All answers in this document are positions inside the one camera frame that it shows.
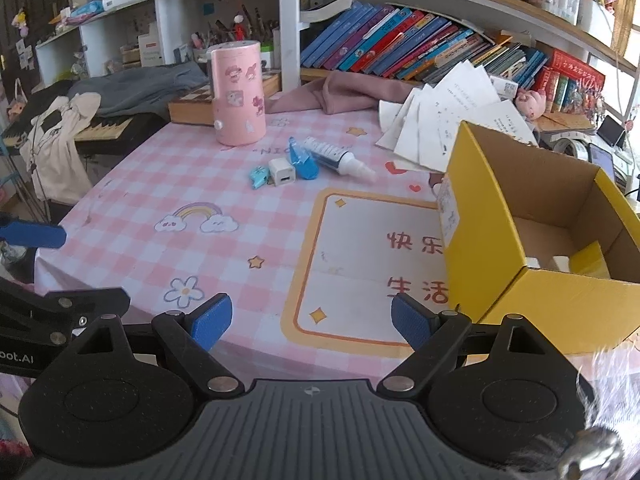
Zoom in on blue wet wipes pack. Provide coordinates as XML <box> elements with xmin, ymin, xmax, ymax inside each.
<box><xmin>67</xmin><ymin>0</ymin><xmax>106</xmax><ymax>23</ymax></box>

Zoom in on white glue bottle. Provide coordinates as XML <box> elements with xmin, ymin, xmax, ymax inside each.
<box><xmin>302</xmin><ymin>136</ymin><xmax>377</xmax><ymax>182</ymax></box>

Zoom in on white storage box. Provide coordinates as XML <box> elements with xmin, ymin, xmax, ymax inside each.
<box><xmin>577</xmin><ymin>0</ymin><xmax>616</xmax><ymax>48</ymax></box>

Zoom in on row of thick red books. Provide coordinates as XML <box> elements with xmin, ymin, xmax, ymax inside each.
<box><xmin>532</xmin><ymin>49</ymin><xmax>606</xmax><ymax>113</ymax></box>

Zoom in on row of blue red books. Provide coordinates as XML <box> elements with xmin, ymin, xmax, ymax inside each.
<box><xmin>300</xmin><ymin>0</ymin><xmax>551</xmax><ymax>88</ymax></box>

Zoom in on yellow tape roll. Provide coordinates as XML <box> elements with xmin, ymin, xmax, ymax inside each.
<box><xmin>570</xmin><ymin>241</ymin><xmax>612</xmax><ymax>279</ymax></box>

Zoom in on wooden chess box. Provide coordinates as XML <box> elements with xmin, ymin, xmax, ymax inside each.
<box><xmin>167</xmin><ymin>71</ymin><xmax>282</xmax><ymax>126</ymax></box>

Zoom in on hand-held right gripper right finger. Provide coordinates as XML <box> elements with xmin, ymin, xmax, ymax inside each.
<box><xmin>376</xmin><ymin>292</ymin><xmax>576</xmax><ymax>401</ymax></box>

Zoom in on pink pig plush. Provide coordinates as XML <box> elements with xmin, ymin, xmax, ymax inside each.
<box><xmin>515</xmin><ymin>87</ymin><xmax>548</xmax><ymax>120</ymax></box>

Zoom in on cream garment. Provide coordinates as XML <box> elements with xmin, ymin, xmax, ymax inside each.
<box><xmin>20</xmin><ymin>94</ymin><xmax>101</xmax><ymax>206</ymax></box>

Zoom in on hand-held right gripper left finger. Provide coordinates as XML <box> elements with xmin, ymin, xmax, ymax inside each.
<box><xmin>55</xmin><ymin>292</ymin><xmax>246</xmax><ymax>401</ymax></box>

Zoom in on grey garment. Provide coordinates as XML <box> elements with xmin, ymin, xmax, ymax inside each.
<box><xmin>67</xmin><ymin>62</ymin><xmax>208</xmax><ymax>118</ymax></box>

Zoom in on white bookshelf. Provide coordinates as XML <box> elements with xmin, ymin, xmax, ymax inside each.
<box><xmin>35</xmin><ymin>0</ymin><xmax>640</xmax><ymax>96</ymax></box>

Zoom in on small black screen on stand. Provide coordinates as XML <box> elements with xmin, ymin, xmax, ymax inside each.
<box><xmin>597</xmin><ymin>116</ymin><xmax>626</xmax><ymax>148</ymax></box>

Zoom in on black smartphone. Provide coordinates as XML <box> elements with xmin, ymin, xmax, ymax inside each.
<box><xmin>587</xmin><ymin>142</ymin><xmax>618</xmax><ymax>183</ymax></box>

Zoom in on stack of yellow books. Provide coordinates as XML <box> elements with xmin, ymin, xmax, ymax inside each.
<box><xmin>612</xmin><ymin>0</ymin><xmax>638</xmax><ymax>56</ymax></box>

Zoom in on mauve pink cloth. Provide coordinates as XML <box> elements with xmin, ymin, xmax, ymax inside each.
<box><xmin>265</xmin><ymin>71</ymin><xmax>416</xmax><ymax>115</ymax></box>

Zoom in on clear tape roll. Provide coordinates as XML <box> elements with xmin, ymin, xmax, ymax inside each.
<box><xmin>552</xmin><ymin>135</ymin><xmax>593</xmax><ymax>161</ymax></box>

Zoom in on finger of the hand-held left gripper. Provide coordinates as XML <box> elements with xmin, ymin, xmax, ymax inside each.
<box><xmin>0</xmin><ymin>212</ymin><xmax>67</xmax><ymax>250</ymax></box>
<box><xmin>0</xmin><ymin>280</ymin><xmax>132</xmax><ymax>344</ymax></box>

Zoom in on yellow cardboard box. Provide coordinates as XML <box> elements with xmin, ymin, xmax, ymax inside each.
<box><xmin>436</xmin><ymin>121</ymin><xmax>640</xmax><ymax>356</ymax></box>

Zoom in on pile of white papers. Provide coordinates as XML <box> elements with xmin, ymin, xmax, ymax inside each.
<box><xmin>375</xmin><ymin>59</ymin><xmax>538</xmax><ymax>173</ymax></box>

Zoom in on acrylic figure stands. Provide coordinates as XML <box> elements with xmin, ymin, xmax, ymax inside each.
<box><xmin>575</xmin><ymin>77</ymin><xmax>608</xmax><ymax>116</ymax></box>

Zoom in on cup of pens and brushes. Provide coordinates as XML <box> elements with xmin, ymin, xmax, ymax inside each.
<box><xmin>191</xmin><ymin>5</ymin><xmax>278</xmax><ymax>63</ymax></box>

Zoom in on white carton box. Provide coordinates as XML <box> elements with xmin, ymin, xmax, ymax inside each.
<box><xmin>137</xmin><ymin>30</ymin><xmax>166</xmax><ymax>67</ymax></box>

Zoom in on pink cylinder with stickers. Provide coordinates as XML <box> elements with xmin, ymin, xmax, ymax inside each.
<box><xmin>206</xmin><ymin>40</ymin><xmax>267</xmax><ymax>147</ymax></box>

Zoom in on desktop with pink checkered cloth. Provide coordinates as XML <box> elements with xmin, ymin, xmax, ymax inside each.
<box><xmin>34</xmin><ymin>105</ymin><xmax>640</xmax><ymax>386</ymax></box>

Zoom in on piano keyboard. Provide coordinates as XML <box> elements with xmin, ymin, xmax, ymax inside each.
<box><xmin>0</xmin><ymin>112</ymin><xmax>161</xmax><ymax>156</ymax></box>

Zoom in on small white charger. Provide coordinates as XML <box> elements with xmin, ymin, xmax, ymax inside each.
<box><xmin>268</xmin><ymin>158</ymin><xmax>297</xmax><ymax>186</ymax></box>

